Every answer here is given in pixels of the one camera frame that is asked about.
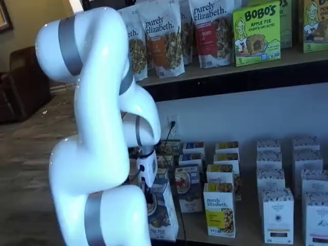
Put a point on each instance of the brown leather armchair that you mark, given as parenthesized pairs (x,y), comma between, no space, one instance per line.
(23,87)

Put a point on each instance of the blue and white cereal box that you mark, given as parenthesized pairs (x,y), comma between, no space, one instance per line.
(164,212)
(191,159)
(194,147)
(188,192)

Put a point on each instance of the green and white cereal box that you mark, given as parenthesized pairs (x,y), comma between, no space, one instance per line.
(165,161)
(162,174)
(171,146)

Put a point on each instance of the orange pumpkin cinnamon granola bag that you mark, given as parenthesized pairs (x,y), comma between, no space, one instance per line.
(164,48)

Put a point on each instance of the dark picture frame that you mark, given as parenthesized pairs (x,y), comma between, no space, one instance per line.
(5,15)

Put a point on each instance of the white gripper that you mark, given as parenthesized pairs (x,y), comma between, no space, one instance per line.
(147,169)

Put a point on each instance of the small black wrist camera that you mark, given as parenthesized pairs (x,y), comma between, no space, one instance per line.
(133,152)

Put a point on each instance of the green peanut butter bites box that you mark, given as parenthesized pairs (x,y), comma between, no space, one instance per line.
(316,25)

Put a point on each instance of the white box with patterned top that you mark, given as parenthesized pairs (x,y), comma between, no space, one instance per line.
(307,160)
(270,179)
(316,223)
(278,220)
(315,180)
(306,143)
(269,145)
(269,160)

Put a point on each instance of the white wall outlet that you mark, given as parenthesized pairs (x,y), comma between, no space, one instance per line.
(176,130)

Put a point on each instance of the black metal shelf unit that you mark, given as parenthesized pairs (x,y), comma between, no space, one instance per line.
(230,87)

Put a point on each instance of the red cranberry pecan granola bag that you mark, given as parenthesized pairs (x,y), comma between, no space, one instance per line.
(212,38)

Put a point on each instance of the white granola bag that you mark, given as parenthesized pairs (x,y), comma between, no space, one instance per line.
(188,33)

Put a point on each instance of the green apple pie bites box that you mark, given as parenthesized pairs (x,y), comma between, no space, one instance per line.
(256,36)

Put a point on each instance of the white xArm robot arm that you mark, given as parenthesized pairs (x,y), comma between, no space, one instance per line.
(102,153)

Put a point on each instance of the blue vanilla chocolate granola bag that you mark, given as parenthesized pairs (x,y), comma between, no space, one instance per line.
(138,56)

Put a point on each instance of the yellow and white granola box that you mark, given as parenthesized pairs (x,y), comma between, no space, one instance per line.
(226,157)
(220,212)
(223,171)
(227,146)

